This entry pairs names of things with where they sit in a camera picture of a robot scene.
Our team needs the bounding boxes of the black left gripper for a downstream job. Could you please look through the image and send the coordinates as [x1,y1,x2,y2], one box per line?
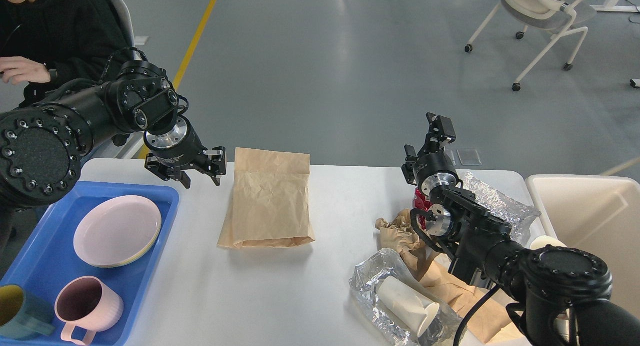
[143,118,227,189]

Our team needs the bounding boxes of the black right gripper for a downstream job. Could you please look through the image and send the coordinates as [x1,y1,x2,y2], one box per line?
[401,112,460,196]

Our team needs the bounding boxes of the large brown paper bag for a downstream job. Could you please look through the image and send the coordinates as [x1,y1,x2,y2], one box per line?
[217,148,316,250]

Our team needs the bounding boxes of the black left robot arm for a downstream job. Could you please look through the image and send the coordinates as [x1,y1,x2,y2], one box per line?
[0,55,227,212]

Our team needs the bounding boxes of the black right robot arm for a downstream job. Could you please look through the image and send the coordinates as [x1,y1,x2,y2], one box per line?
[402,112,640,346]

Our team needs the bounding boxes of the clear floor plate left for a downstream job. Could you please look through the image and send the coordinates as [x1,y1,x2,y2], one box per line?
[445,149,457,166]

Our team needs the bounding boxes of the clear floor plate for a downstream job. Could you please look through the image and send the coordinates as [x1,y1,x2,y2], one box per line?
[457,148,483,166]
[445,149,457,166]

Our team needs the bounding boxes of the clear floor plate right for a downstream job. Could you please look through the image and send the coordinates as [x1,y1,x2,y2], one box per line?
[457,148,483,166]

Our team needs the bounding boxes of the crushed red soda can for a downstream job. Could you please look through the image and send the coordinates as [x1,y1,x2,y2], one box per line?
[413,188,432,230]

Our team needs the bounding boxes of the white office chair left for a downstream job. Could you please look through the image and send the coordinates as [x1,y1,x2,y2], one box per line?
[89,0,143,159]

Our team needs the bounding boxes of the white office chair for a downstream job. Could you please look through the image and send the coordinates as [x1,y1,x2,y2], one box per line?
[464,0,597,92]
[89,0,143,159]

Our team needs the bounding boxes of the crumpled brown paper ball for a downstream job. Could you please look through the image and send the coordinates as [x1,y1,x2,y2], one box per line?
[375,209,427,275]

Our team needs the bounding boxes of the pink ceramic plate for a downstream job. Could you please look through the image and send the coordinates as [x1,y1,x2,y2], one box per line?
[73,195,162,268]

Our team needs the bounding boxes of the crumpled foil container back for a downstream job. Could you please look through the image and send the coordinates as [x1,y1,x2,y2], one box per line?
[461,171,541,246]

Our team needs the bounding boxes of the flat brown paper bag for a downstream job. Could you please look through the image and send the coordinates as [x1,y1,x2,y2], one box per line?
[420,254,530,346]

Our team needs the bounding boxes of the white paper cup upright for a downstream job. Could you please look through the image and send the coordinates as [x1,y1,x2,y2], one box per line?
[528,235,566,250]

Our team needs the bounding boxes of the white paper cup lying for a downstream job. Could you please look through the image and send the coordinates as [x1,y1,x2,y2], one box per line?
[375,276,441,337]

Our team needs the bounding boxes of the blue plastic tray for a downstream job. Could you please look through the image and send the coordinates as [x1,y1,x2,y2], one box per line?
[1,181,179,346]

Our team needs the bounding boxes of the pink ribbed mug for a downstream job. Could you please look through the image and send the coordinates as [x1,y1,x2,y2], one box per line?
[54,276,124,346]

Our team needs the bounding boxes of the foil tray front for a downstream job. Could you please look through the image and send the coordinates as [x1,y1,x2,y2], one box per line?
[349,248,462,346]

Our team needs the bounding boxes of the beige plastic bin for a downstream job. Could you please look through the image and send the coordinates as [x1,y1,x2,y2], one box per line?
[526,175,640,316]

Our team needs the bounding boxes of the white office chair right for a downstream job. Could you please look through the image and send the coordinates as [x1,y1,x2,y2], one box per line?
[464,0,597,92]

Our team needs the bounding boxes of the person in black hoodie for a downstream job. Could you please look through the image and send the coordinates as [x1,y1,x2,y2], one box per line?
[1,0,134,106]

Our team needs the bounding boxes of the teal mug yellow inside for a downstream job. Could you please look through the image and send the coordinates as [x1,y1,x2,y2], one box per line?
[0,284,56,340]

